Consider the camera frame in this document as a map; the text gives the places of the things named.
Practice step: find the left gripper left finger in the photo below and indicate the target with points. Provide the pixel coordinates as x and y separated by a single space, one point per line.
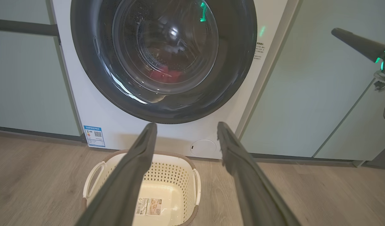
123 188

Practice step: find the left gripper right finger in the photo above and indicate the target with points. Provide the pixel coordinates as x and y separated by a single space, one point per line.
255 194

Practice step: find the red smooth fabric garment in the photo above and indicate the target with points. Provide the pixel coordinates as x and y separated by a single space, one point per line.
165 75

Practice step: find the washing machine glass door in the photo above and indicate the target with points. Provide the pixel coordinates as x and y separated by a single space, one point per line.
85 47

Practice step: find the white front-load washing machine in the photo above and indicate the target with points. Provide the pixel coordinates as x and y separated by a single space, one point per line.
123 131

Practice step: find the paper label inside basket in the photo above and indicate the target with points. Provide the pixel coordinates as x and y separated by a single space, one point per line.
148 206

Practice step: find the white perforated laundry basket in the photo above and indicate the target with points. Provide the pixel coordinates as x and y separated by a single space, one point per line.
167 188

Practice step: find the blue energy label sticker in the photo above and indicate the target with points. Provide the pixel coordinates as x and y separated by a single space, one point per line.
94 136

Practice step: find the round white filter cover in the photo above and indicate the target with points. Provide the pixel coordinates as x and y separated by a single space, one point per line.
203 148

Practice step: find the small printed text label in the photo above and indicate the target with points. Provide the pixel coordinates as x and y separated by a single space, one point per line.
259 51

